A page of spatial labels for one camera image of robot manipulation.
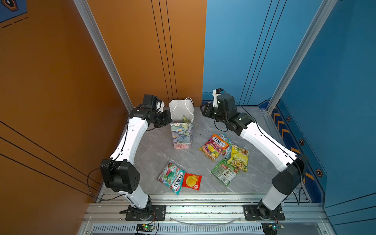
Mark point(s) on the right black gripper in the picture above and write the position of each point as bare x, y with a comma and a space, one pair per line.
208, 107

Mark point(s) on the red yellow snack packet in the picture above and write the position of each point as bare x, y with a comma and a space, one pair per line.
192, 181

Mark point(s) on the green white snack packet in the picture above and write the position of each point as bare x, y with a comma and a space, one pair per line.
186, 120

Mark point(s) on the left aluminium corner post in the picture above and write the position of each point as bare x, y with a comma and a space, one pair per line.
94, 31

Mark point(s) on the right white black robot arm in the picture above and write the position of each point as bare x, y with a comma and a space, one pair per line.
291, 166

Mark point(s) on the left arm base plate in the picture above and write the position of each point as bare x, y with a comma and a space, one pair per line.
151, 212

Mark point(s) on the aluminium frame rail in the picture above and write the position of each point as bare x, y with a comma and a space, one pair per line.
206, 214

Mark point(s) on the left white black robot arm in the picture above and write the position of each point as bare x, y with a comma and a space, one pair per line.
119, 173

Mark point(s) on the teal Fox's candy bag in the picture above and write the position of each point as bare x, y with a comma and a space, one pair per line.
172, 176

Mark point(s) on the yellow snack bag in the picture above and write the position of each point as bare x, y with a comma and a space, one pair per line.
239, 158

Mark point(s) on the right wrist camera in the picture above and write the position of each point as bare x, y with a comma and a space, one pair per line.
215, 94

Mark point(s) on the green circuit board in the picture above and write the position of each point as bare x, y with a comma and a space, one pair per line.
271, 229
146, 229

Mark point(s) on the right green circuit board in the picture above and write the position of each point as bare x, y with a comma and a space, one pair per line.
271, 229

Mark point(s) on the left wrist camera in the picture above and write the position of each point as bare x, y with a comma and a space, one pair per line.
153, 103

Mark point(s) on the light teal snack packet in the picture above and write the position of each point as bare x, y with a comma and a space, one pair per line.
226, 152

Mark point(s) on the right aluminium corner post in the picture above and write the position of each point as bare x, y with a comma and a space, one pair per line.
313, 30

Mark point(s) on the green snack pouch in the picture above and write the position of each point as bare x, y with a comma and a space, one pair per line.
225, 172

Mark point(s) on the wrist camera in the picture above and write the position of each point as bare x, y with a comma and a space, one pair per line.
215, 94
153, 103

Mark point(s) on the aluminium corner post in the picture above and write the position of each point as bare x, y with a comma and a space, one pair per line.
94, 31
313, 30

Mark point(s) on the floral paper bag white handles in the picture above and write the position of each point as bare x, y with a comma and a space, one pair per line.
182, 133

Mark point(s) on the orange Fox's candy bag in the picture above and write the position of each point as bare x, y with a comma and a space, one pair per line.
213, 147

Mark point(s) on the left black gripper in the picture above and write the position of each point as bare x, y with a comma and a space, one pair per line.
168, 119

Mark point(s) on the left green circuit board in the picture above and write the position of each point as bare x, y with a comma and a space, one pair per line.
146, 229

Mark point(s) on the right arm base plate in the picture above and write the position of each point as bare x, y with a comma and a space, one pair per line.
253, 212

